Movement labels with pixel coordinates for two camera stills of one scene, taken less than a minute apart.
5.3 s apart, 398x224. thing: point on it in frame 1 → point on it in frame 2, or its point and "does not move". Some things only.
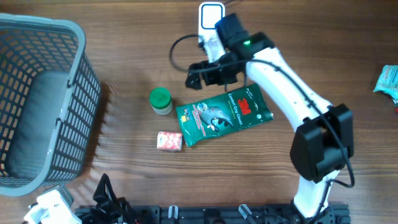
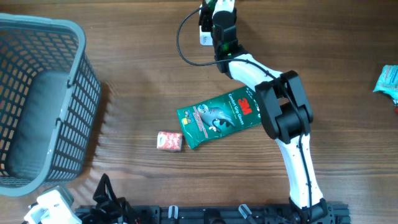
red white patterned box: x=170 y=141 does not move
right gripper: x=212 y=76 → x=205 y=15
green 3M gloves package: x=222 y=114 does not move
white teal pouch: x=388 y=81 does not move
